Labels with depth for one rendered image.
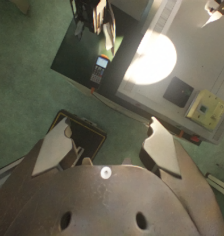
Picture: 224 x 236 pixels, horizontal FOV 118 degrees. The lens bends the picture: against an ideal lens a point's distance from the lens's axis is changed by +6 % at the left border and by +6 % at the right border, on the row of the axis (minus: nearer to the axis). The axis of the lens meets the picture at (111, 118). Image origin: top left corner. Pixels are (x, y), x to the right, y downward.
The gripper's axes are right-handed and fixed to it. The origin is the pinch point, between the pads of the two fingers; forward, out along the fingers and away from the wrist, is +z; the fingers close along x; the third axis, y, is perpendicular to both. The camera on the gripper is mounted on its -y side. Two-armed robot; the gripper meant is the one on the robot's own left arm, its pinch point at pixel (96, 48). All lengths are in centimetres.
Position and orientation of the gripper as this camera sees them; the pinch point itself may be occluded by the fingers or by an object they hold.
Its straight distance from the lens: 44.0
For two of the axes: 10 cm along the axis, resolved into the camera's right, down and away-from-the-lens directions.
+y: -3.5, 9.1, -2.0
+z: -1.5, 1.5, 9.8
